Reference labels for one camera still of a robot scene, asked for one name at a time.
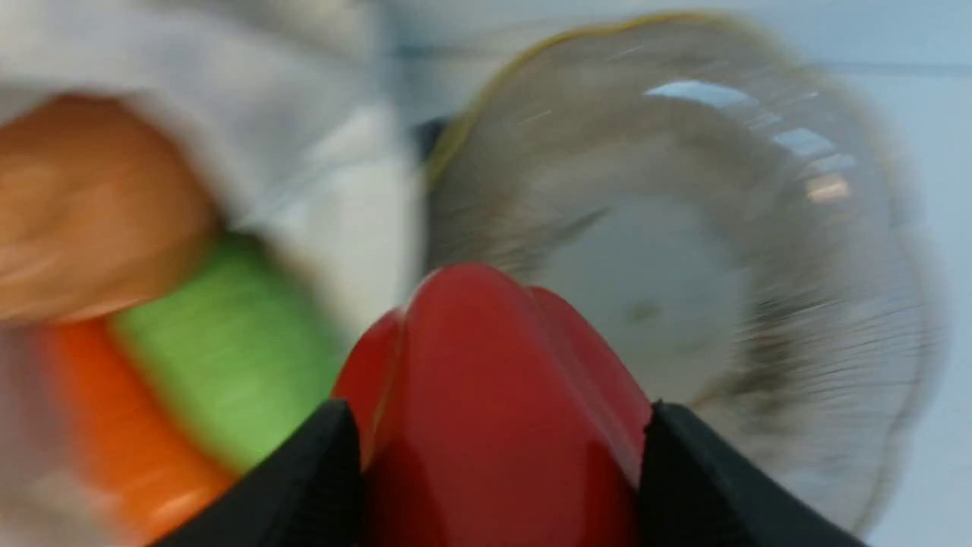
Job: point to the green vegetable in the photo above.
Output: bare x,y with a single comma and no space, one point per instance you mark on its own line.
238,353

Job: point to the orange carrot with leaves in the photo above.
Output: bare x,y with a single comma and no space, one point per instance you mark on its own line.
152,478

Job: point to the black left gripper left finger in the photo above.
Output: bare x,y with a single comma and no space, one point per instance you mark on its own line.
309,492

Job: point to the red bell pepper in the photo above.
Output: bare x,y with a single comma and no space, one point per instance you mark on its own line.
493,414

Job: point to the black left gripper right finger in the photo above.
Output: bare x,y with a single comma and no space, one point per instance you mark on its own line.
697,490

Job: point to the white cloth tote bag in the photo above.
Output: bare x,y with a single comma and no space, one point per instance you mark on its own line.
282,109

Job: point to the brown potato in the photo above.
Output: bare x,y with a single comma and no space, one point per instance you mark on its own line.
100,211

